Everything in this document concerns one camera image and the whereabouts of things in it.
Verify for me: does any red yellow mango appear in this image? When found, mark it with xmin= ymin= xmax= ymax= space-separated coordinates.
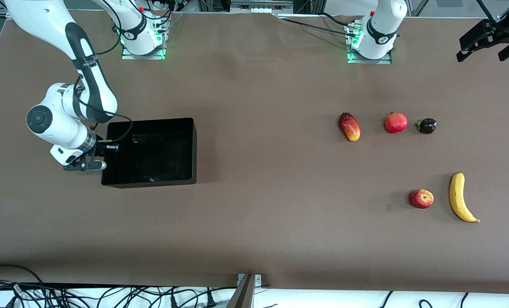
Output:
xmin=339 ymin=112 xmax=361 ymax=142

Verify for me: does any yellow banana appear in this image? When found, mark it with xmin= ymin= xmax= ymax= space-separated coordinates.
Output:
xmin=449 ymin=172 xmax=481 ymax=224

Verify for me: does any silver aluminium frame rail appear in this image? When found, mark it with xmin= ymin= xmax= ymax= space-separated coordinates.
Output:
xmin=230 ymin=0 xmax=293 ymax=9

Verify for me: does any red apple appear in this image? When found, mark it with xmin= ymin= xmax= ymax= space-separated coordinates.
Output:
xmin=409 ymin=189 xmax=435 ymax=209

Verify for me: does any aluminium post with bracket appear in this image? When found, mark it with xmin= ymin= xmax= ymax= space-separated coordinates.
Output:
xmin=227 ymin=273 xmax=262 ymax=308

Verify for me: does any black looped floor cable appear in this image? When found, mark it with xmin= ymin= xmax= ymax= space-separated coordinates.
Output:
xmin=0 ymin=264 xmax=45 ymax=288

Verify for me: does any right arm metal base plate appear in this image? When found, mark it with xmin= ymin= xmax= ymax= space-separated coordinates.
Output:
xmin=121 ymin=17 xmax=168 ymax=60

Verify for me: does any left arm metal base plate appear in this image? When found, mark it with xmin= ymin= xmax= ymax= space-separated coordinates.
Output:
xmin=346 ymin=21 xmax=393 ymax=65

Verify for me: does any black rectangular plastic tray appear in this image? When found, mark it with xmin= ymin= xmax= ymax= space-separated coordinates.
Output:
xmin=100 ymin=118 xmax=197 ymax=189

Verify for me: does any brown table cover sheet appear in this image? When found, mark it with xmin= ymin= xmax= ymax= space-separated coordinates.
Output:
xmin=0 ymin=9 xmax=509 ymax=296

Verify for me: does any red pomegranate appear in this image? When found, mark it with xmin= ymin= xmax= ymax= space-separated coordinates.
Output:
xmin=385 ymin=112 xmax=408 ymax=134

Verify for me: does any black cable on table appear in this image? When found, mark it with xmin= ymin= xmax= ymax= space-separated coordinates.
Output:
xmin=279 ymin=17 xmax=359 ymax=39
xmin=318 ymin=12 xmax=351 ymax=26

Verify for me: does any tangled black cable bundle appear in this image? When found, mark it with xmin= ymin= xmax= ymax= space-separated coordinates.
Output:
xmin=0 ymin=280 xmax=238 ymax=308

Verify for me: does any dark purple mangosteen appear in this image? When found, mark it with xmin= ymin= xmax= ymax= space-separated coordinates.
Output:
xmin=415 ymin=118 xmax=438 ymax=135

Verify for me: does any slanted aluminium profile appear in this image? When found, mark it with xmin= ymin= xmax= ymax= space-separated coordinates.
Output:
xmin=409 ymin=0 xmax=430 ymax=17

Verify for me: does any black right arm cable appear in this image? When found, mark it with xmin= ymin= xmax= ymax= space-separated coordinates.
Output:
xmin=73 ymin=0 xmax=133 ymax=143

